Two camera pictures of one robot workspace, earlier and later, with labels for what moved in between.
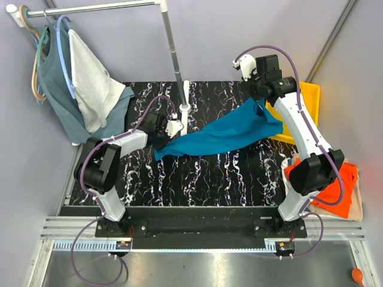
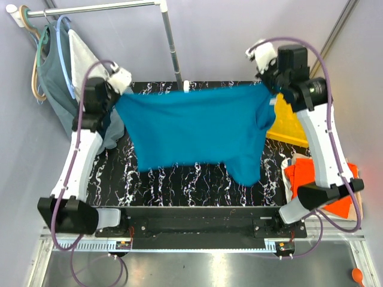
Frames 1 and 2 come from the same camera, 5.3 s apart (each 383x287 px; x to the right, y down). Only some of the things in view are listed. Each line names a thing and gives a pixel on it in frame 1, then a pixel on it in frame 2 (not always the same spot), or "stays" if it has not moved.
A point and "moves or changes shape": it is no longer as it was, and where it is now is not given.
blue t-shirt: (248, 122) moves or changes shape
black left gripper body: (163, 139) to (112, 97)
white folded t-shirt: (286, 184) stays
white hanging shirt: (94, 88) stays
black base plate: (201, 228) stays
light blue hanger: (69, 83) stays
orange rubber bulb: (357, 275) stays
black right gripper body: (254, 84) to (273, 77)
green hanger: (43, 39) stays
